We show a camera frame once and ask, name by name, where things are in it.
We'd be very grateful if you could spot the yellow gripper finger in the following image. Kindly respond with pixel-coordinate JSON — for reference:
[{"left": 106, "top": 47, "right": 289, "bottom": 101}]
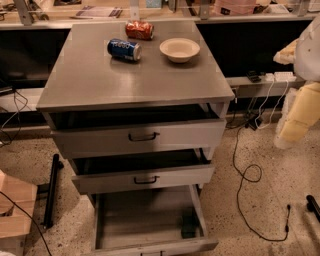
[
  {"left": 274, "top": 82, "right": 320, "bottom": 149},
  {"left": 273, "top": 39, "right": 297, "bottom": 65}
]

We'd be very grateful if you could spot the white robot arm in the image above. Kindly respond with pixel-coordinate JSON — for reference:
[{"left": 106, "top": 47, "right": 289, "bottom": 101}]
[{"left": 274, "top": 16, "right": 320, "bottom": 149}]

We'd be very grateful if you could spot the middle grey drawer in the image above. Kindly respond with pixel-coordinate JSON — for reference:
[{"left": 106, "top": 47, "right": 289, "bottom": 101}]
[{"left": 72, "top": 149, "right": 214, "bottom": 194}]

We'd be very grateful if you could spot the grey drawer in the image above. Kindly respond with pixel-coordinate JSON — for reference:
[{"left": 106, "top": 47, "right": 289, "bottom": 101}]
[
  {"left": 52, "top": 104, "right": 225, "bottom": 159},
  {"left": 86, "top": 185, "right": 218, "bottom": 256},
  {"left": 72, "top": 149, "right": 214, "bottom": 194}
]

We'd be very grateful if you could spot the grey drawer cabinet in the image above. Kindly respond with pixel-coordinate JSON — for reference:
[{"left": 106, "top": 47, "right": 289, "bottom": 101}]
[{"left": 35, "top": 20, "right": 236, "bottom": 208}]

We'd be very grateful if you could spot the top grey drawer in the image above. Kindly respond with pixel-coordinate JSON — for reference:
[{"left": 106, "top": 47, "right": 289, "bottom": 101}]
[{"left": 52, "top": 104, "right": 225, "bottom": 159}]

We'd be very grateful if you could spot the bottom grey drawer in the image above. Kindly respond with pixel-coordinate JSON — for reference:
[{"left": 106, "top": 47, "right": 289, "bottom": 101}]
[{"left": 86, "top": 185, "right": 218, "bottom": 256}]

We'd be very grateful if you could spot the white power strip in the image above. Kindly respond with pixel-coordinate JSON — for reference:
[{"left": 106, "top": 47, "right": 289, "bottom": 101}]
[{"left": 265, "top": 72, "right": 296, "bottom": 82}]

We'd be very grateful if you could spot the black remote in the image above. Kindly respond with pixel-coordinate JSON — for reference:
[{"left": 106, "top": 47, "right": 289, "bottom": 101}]
[{"left": 247, "top": 71, "right": 261, "bottom": 83}]

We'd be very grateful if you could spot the black power adapter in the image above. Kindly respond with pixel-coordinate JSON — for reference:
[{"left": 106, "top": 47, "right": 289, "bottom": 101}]
[{"left": 245, "top": 116, "right": 262, "bottom": 130}]

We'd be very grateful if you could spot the black rod right floor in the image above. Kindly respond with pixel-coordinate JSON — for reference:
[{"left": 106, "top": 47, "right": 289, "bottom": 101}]
[{"left": 306, "top": 195, "right": 320, "bottom": 222}]

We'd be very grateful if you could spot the cream bowl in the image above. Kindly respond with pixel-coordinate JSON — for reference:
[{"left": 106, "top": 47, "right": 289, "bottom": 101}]
[{"left": 159, "top": 38, "right": 200, "bottom": 63}]

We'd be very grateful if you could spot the orange soda can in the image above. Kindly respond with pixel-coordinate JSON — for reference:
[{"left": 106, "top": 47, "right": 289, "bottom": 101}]
[{"left": 125, "top": 20, "right": 154, "bottom": 40}]

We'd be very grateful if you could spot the blue soda can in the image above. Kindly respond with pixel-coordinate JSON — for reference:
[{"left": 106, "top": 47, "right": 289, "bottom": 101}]
[{"left": 107, "top": 38, "right": 142, "bottom": 61}]

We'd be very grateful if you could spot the magazine on back shelf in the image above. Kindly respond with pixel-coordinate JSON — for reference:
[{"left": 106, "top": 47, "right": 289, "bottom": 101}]
[{"left": 74, "top": 6, "right": 122, "bottom": 19}]

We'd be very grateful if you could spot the black bar on floor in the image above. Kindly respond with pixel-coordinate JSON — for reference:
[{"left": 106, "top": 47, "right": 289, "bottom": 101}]
[{"left": 43, "top": 154, "right": 64, "bottom": 229}]

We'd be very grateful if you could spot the wooden box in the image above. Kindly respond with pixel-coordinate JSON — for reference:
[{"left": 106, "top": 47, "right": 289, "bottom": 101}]
[{"left": 0, "top": 171, "right": 37, "bottom": 256}]

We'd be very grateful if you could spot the white cable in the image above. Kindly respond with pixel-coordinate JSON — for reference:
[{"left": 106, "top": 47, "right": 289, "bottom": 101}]
[{"left": 254, "top": 79, "right": 290, "bottom": 130}]

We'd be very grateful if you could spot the black cable on floor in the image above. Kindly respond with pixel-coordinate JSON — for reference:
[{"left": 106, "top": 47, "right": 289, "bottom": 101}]
[{"left": 226, "top": 113, "right": 292, "bottom": 243}]

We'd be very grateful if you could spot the black cable left floor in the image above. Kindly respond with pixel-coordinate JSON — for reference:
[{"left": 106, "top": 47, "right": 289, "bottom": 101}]
[{"left": 0, "top": 89, "right": 30, "bottom": 148}]

